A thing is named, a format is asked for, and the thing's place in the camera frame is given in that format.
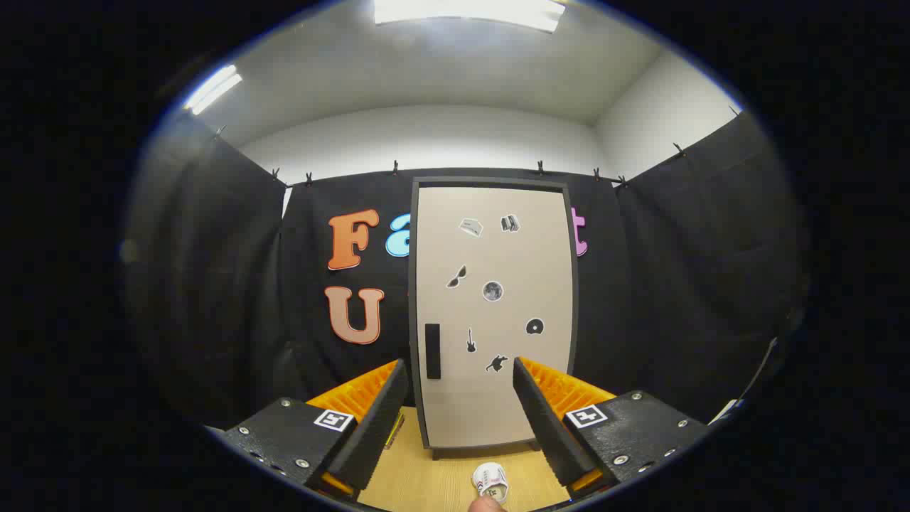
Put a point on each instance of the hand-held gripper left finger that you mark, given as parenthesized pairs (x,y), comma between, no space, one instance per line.
(377,427)

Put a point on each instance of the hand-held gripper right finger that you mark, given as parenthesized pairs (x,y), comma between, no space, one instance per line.
(544,419)

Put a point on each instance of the small white shoe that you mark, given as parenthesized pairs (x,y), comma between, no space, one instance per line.
(489,476)

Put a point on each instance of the beige shoe cabinet door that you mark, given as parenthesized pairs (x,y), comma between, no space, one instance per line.
(498,256)

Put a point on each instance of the dark grey shoe cabinet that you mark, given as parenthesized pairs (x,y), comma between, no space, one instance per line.
(490,182)

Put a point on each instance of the black backdrop cloth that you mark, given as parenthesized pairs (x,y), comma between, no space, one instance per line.
(675,284)

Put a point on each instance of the row of black clips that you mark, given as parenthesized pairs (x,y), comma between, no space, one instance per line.
(540,168)

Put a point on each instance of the ceiling light panel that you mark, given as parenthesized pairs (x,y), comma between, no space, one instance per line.
(212,90)
(469,13)

